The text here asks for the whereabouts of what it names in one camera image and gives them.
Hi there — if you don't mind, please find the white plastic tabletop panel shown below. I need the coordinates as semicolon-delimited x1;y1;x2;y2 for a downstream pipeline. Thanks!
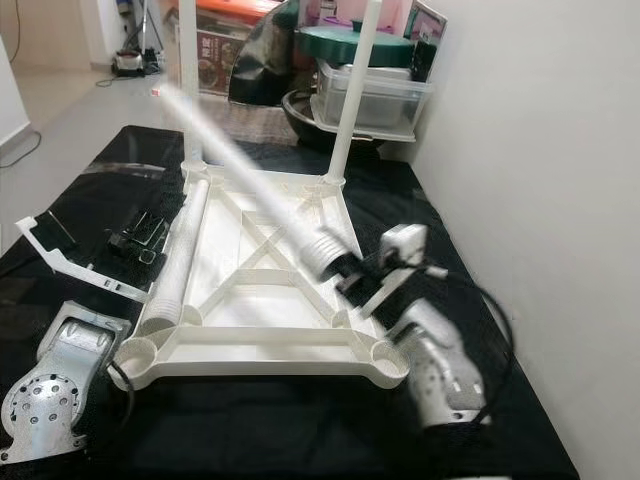
112;165;411;391

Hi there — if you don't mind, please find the crumpled clear tape strip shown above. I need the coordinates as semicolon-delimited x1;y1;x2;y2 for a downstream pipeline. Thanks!
95;165;186;181

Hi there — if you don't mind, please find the beige cloth covered bench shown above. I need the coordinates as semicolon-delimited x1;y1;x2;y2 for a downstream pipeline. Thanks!
160;85;301;141

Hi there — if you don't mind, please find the black wok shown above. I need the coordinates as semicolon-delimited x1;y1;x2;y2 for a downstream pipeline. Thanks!
282;88;391;151

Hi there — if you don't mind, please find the clear plastic container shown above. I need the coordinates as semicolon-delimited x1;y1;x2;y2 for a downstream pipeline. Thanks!
310;60;436;141

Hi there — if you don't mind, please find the black table cloth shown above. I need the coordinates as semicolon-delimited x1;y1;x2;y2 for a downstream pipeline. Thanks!
0;125;581;480

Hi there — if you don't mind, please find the orange lid storage box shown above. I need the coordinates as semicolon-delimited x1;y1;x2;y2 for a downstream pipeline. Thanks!
195;0;301;96

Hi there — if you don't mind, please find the black bag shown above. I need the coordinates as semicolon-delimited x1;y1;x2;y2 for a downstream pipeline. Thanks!
228;5;306;106

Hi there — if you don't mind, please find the green pot lid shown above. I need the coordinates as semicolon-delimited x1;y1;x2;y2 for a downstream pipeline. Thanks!
297;25;416;69

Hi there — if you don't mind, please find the pink storage box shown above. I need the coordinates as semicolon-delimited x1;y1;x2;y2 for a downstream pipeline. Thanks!
310;0;411;26

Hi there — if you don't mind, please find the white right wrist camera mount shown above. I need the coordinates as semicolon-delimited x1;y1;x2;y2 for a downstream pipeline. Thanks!
360;225;446;321

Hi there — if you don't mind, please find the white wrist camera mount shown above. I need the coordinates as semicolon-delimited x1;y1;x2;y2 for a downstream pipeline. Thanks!
360;225;446;321
15;212;151;303

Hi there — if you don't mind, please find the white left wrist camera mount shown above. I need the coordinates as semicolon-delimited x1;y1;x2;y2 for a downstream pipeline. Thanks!
15;212;151;303

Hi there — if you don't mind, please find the thin black loose cable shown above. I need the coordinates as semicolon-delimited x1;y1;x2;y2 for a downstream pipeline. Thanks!
0;130;43;169

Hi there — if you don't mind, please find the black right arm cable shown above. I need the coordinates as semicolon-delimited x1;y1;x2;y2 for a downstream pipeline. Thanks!
430;268;516;401

